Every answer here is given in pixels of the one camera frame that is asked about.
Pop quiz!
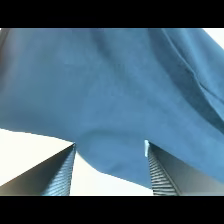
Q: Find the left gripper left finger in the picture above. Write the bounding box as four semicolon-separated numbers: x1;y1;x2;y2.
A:
0;143;77;197

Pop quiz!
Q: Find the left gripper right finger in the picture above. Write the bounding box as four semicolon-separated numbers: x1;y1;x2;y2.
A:
143;139;224;197

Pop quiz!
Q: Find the blue garment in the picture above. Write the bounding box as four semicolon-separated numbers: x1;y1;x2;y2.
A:
0;28;224;190

